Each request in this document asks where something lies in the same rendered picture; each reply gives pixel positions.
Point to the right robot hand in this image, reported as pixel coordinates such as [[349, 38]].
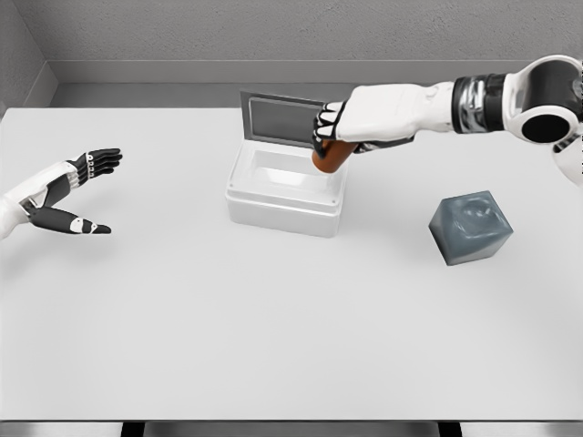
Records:
[[378, 114]]

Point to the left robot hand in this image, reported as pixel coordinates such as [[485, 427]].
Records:
[[59, 184]]

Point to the brown cylindrical cup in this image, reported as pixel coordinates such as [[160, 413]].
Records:
[[331, 158]]

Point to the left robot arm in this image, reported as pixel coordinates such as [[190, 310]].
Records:
[[7, 211]]

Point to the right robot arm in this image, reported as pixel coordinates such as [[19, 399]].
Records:
[[501, 102]]

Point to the grey hinged box lid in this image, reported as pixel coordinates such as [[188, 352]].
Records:
[[280, 118]]

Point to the white storage box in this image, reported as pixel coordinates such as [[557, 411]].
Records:
[[284, 191]]

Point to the dark grey block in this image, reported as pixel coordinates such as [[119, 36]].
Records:
[[471, 226]]

